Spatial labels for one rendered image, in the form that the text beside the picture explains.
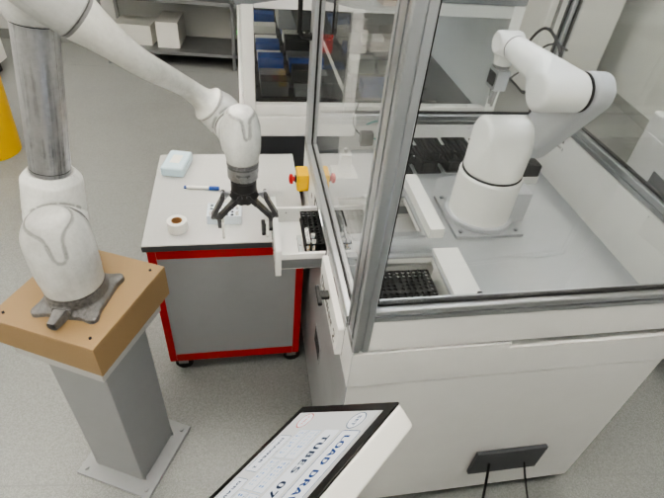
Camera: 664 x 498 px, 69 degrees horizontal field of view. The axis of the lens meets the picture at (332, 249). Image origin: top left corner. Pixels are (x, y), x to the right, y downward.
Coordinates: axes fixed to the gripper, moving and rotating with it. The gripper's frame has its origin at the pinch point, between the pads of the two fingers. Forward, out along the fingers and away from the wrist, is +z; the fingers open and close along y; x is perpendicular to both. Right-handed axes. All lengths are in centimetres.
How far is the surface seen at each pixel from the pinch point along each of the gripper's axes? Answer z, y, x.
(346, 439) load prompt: -25, 15, -84
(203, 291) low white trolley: 40.3, -17.3, 14.3
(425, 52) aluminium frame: -74, 27, -52
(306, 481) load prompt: -25, 8, -90
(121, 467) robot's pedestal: 85, -49, -30
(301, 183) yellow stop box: 3.4, 21.4, 32.5
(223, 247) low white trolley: 17.1, -8.0, 13.1
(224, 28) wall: 67, -15, 424
